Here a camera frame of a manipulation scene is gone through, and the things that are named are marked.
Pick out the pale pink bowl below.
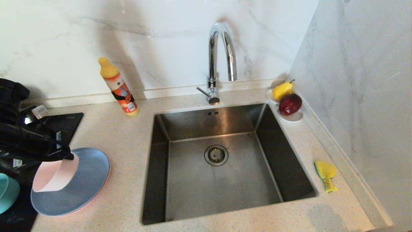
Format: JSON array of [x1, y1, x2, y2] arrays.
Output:
[[32, 153, 80, 193]]

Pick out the blue grey plate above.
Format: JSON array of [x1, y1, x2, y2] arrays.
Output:
[[31, 147, 110, 217]]

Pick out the teal bowl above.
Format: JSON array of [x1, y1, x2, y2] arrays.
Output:
[[0, 173, 20, 215]]

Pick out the orange dish soap bottle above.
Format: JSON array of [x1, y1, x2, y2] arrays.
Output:
[[98, 57, 139, 117]]

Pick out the chrome gooseneck faucet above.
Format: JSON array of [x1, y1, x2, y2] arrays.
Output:
[[197, 22, 238, 105]]

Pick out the yellow green sponge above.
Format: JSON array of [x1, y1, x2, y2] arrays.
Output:
[[314, 160, 338, 193]]

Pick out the stainless steel sink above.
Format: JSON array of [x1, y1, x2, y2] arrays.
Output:
[[141, 103, 318, 225]]

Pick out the black induction cooktop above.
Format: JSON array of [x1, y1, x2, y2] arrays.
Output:
[[0, 112, 84, 232]]

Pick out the round metal drain strainer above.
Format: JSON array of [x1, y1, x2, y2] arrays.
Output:
[[204, 144, 229, 166]]

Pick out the yellow pear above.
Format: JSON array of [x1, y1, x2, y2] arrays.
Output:
[[273, 79, 295, 102]]

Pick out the dark red apple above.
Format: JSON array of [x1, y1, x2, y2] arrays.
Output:
[[279, 93, 303, 116]]

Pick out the small white dish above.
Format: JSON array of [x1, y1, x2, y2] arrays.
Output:
[[266, 89, 304, 123]]

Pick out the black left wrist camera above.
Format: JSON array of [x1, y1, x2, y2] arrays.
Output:
[[24, 105, 51, 124]]

